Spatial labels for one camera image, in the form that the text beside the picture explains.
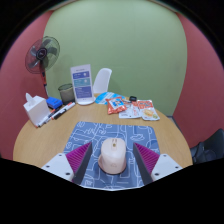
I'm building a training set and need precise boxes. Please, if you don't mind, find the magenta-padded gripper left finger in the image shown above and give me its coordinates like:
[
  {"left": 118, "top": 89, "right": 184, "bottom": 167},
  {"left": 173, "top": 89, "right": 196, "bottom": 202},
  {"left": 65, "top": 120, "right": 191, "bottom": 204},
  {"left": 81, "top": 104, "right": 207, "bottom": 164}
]
[{"left": 40, "top": 141, "right": 94, "bottom": 186}]

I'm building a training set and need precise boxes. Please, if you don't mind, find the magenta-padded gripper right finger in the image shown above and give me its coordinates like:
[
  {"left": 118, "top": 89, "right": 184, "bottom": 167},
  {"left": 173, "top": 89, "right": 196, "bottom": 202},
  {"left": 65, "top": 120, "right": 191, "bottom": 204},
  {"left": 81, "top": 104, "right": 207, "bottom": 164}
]
[{"left": 132, "top": 142, "right": 184, "bottom": 186}]

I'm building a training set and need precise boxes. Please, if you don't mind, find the cream computer mouse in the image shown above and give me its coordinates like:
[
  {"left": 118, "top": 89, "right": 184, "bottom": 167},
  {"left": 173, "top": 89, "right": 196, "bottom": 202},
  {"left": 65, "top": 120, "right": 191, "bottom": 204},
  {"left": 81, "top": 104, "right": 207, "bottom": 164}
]
[{"left": 97, "top": 137, "right": 128, "bottom": 175}]

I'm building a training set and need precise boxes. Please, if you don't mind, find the blue-grey patterned mouse pad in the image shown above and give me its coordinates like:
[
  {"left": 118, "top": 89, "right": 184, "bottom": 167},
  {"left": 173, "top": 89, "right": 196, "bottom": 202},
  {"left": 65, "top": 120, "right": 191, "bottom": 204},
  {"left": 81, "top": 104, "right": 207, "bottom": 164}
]
[{"left": 63, "top": 120, "right": 162, "bottom": 191}]

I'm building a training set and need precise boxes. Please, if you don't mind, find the white marker with red cap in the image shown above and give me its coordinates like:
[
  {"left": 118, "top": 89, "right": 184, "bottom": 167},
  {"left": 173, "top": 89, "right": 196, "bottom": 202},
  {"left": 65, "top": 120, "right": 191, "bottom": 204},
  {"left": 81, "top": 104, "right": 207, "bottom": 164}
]
[{"left": 37, "top": 108, "right": 63, "bottom": 129}]

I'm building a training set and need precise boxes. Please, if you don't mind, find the white and orange snack packet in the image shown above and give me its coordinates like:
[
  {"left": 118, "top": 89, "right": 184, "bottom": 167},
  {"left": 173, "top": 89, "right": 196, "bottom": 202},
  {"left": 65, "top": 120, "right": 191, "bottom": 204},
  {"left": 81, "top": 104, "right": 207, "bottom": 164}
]
[{"left": 136, "top": 99, "right": 161, "bottom": 122}]

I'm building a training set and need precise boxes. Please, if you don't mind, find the white tissue box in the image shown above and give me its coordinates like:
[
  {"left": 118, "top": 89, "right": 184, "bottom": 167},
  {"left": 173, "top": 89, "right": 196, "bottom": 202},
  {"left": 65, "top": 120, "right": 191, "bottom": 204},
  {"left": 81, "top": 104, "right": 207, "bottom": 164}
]
[{"left": 22, "top": 92, "right": 51, "bottom": 127}]

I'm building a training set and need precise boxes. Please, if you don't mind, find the blue whiteboard eraser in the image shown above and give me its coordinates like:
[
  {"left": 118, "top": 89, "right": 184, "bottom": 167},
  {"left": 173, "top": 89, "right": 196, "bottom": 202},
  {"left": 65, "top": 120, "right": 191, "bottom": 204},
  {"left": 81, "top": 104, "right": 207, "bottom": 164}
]
[{"left": 45, "top": 96, "right": 64, "bottom": 110}]

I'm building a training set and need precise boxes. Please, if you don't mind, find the dark glass cup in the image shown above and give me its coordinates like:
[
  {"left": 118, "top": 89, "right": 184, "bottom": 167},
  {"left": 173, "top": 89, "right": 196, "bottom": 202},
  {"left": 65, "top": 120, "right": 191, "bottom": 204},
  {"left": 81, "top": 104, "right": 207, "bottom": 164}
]
[{"left": 57, "top": 83, "right": 76, "bottom": 105}]

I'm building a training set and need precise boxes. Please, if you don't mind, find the light blue flat packet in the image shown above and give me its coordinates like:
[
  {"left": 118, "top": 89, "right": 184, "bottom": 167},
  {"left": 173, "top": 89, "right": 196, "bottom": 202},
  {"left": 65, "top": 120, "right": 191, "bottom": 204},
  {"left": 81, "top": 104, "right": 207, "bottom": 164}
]
[{"left": 95, "top": 91, "right": 116, "bottom": 106}]

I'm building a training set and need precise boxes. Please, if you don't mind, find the white and blue table sign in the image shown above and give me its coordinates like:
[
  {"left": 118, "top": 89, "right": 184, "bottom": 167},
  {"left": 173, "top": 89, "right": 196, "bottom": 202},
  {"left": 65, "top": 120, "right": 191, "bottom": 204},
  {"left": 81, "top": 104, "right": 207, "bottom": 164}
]
[{"left": 70, "top": 63, "right": 96, "bottom": 106}]

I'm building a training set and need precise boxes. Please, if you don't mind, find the white chair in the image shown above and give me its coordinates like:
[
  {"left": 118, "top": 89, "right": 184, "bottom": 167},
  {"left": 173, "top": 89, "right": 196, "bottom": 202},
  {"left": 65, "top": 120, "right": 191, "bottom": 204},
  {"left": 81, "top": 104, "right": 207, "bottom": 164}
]
[{"left": 92, "top": 67, "right": 113, "bottom": 96}]

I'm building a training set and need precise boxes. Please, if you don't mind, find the dark standing fan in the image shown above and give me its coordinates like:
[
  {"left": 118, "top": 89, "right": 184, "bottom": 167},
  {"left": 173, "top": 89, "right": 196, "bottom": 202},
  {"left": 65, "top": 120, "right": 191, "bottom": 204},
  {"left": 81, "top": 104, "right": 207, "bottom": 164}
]
[{"left": 24, "top": 35, "right": 61, "bottom": 98}]

